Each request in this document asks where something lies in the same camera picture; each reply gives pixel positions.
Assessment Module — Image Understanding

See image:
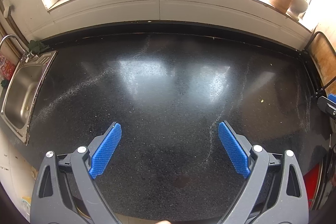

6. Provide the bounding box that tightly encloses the red cabinet front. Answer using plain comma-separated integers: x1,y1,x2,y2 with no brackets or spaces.
303,162,323,210

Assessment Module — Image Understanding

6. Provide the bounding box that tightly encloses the wooden cutting board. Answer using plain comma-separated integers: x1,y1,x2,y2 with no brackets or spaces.
308,31,336,94

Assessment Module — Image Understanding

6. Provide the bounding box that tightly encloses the stainless steel sink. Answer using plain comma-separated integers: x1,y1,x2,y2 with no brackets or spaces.
1,51,57,144

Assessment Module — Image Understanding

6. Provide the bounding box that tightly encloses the white ceramic pot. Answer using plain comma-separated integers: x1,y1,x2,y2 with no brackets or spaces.
286,0,309,21

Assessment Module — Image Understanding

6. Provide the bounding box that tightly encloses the chrome sink faucet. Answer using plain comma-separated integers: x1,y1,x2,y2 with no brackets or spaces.
0,33,34,62

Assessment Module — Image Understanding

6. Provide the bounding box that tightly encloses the green cloth by sink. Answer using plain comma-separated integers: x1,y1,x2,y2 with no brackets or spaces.
28,40,50,55

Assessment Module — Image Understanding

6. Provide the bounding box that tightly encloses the black wire rack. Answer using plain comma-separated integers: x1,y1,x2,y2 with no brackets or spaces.
299,31,336,98

